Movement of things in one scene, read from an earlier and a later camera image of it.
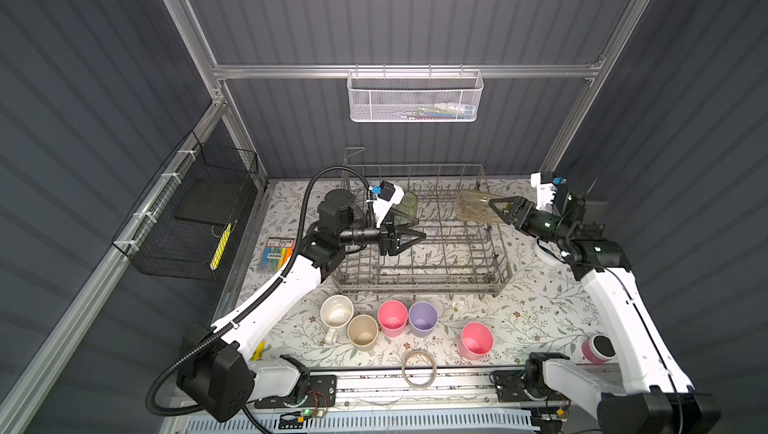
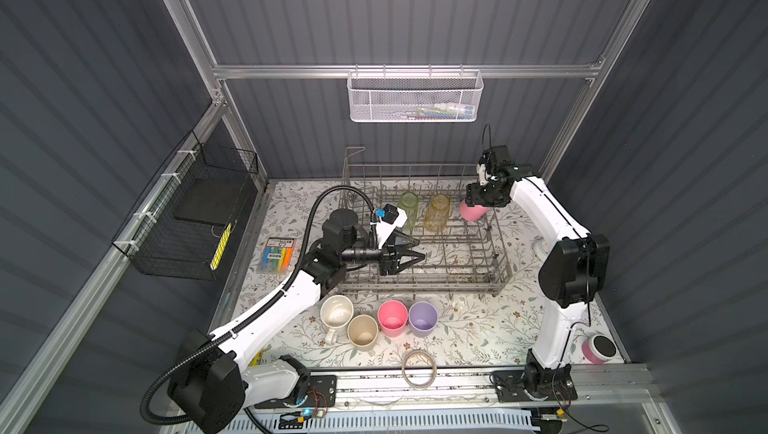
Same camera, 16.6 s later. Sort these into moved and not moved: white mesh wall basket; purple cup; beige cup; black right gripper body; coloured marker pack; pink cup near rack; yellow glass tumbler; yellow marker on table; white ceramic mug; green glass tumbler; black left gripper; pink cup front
Moved: black right gripper body; pink cup front; yellow glass tumbler; black left gripper
Not moved: green glass tumbler; pink cup near rack; beige cup; yellow marker on table; coloured marker pack; white ceramic mug; white mesh wall basket; purple cup
